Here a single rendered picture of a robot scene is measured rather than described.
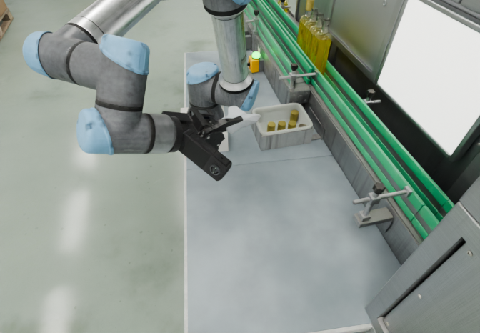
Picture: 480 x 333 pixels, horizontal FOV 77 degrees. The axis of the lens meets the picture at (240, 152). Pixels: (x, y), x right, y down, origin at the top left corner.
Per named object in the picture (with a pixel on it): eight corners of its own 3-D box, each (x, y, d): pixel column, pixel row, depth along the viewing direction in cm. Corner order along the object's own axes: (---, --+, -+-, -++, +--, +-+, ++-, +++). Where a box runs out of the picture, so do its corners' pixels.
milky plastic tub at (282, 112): (311, 142, 126) (315, 126, 120) (260, 150, 123) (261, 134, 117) (296, 116, 138) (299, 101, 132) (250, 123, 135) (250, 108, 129)
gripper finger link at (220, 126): (239, 110, 63) (201, 127, 60) (243, 115, 62) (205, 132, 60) (241, 125, 66) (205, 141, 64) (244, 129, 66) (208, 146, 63)
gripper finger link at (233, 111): (249, 93, 67) (212, 110, 65) (263, 110, 64) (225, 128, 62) (249, 103, 70) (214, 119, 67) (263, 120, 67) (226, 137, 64)
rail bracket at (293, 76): (315, 89, 131) (321, 63, 122) (278, 94, 128) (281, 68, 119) (312, 86, 133) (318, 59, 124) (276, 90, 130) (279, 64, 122)
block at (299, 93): (308, 103, 136) (311, 90, 131) (288, 106, 134) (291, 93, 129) (306, 98, 138) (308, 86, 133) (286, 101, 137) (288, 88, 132)
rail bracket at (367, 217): (391, 231, 93) (422, 185, 77) (341, 241, 91) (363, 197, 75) (383, 217, 97) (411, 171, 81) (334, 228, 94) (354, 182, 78)
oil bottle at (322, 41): (323, 78, 138) (333, 33, 123) (311, 80, 137) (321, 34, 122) (318, 72, 142) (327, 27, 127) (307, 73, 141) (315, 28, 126)
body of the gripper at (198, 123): (213, 108, 67) (164, 102, 59) (231, 133, 63) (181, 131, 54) (199, 133, 71) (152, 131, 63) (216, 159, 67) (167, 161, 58)
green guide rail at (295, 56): (308, 84, 134) (312, 68, 128) (306, 84, 134) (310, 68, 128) (231, -27, 254) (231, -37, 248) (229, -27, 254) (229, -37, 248)
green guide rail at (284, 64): (293, 86, 133) (296, 70, 127) (291, 86, 133) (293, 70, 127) (222, -26, 253) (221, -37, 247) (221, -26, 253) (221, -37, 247)
